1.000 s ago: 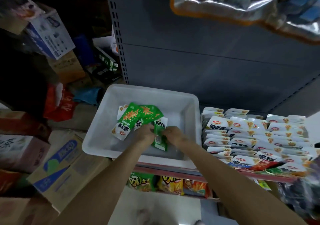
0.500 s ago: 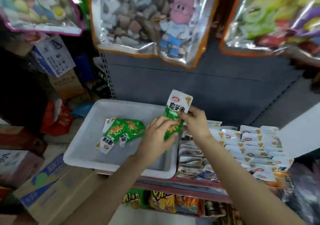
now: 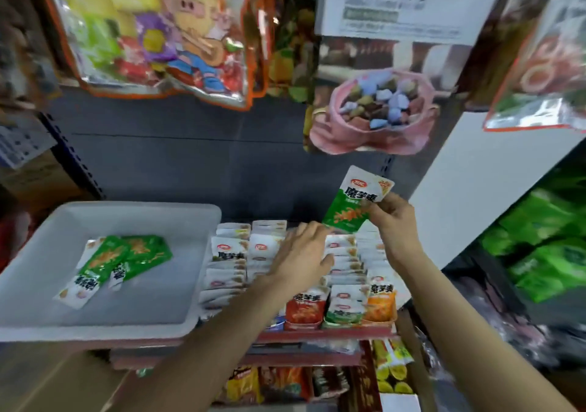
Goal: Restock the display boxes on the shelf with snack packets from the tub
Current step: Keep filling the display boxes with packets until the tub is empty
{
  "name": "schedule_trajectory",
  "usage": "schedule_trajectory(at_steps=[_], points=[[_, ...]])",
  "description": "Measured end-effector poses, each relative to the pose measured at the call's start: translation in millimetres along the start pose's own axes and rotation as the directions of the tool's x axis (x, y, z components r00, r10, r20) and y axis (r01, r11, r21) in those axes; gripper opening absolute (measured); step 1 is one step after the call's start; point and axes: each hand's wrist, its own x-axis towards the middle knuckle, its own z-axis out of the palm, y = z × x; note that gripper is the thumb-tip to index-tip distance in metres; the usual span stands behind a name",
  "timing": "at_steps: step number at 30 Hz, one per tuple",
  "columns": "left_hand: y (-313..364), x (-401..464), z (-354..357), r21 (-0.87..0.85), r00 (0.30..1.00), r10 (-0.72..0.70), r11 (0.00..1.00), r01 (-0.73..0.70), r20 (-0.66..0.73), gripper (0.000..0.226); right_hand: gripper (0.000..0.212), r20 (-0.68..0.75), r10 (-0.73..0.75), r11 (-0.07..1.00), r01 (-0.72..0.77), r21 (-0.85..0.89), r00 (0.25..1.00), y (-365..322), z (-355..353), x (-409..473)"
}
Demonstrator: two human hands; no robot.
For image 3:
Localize row of orange chip bags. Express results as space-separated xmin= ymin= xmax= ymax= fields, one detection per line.
xmin=220 ymin=366 xmax=351 ymax=403

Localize green display box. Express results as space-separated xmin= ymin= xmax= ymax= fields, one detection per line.
xmin=323 ymin=233 xmax=369 ymax=328

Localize gold display box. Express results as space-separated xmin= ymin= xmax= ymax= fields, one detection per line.
xmin=200 ymin=222 xmax=253 ymax=321

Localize stack of green packs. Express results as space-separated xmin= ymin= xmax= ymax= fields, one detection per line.
xmin=480 ymin=173 xmax=586 ymax=303

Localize yellow snack packets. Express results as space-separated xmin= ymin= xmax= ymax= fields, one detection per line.
xmin=371 ymin=336 xmax=418 ymax=394

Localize person's left forearm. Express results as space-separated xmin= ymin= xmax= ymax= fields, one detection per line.
xmin=110 ymin=279 xmax=298 ymax=412

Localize red display box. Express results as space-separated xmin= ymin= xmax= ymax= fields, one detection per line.
xmin=286 ymin=283 xmax=331 ymax=330

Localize white blue carton box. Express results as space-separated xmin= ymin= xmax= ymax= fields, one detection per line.
xmin=0 ymin=109 xmax=58 ymax=170

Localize blue display box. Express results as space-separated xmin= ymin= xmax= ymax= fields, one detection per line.
xmin=247 ymin=220 xmax=289 ymax=333

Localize orange-edged clear candy bag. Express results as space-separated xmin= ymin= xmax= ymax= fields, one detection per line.
xmin=458 ymin=0 xmax=586 ymax=134

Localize person's right hand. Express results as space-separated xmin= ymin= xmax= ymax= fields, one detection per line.
xmin=364 ymin=193 xmax=427 ymax=271

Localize hanging pink candy bag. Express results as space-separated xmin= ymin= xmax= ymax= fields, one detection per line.
xmin=309 ymin=67 xmax=441 ymax=156

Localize green konjac snack packet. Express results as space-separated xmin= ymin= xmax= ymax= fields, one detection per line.
xmin=325 ymin=283 xmax=367 ymax=327
xmin=322 ymin=165 xmax=396 ymax=234

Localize white plastic bin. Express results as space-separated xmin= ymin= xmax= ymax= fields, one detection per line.
xmin=0 ymin=201 xmax=223 ymax=342

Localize orange display box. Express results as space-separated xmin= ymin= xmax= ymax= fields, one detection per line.
xmin=357 ymin=233 xmax=399 ymax=324

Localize blue konjac snack packet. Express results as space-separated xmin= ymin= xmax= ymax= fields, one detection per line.
xmin=249 ymin=235 xmax=283 ymax=262

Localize orange snack packet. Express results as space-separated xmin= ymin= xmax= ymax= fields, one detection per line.
xmin=364 ymin=283 xmax=397 ymax=323

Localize plain brown cardboard carton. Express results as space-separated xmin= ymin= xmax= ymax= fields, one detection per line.
xmin=0 ymin=151 xmax=88 ymax=220

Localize orange trimmed colourful candy bag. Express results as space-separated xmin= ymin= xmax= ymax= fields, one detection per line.
xmin=32 ymin=0 xmax=280 ymax=110

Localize hanging yellow green snack bags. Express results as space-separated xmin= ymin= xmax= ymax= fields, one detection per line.
xmin=267 ymin=0 xmax=322 ymax=104

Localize person's left hand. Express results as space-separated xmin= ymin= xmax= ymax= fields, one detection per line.
xmin=266 ymin=221 xmax=335 ymax=294

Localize black plastic wrapped bundle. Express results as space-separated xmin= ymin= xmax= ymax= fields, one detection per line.
xmin=416 ymin=274 xmax=586 ymax=372

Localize person's right forearm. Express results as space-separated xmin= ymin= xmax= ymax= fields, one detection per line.
xmin=403 ymin=256 xmax=578 ymax=412

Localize pile of snack packets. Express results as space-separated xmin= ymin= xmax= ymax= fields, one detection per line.
xmin=55 ymin=235 xmax=173 ymax=309

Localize red konjac snack packet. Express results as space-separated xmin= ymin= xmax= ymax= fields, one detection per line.
xmin=286 ymin=288 xmax=329 ymax=328

